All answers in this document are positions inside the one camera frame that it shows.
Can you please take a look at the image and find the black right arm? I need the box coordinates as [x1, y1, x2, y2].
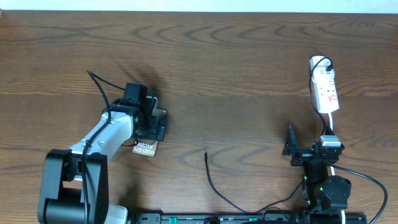
[282, 125, 351, 223]

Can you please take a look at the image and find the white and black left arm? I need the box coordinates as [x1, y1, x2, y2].
[37, 96, 167, 223]

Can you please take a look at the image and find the white USB charger adapter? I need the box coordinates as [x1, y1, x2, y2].
[310, 55, 335, 83]

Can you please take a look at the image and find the white power strip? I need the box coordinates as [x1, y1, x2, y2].
[312, 79, 340, 114]

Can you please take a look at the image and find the black USB charger cable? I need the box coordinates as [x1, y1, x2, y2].
[203, 56, 334, 215]

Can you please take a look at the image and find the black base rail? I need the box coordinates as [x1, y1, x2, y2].
[135, 212, 368, 224]

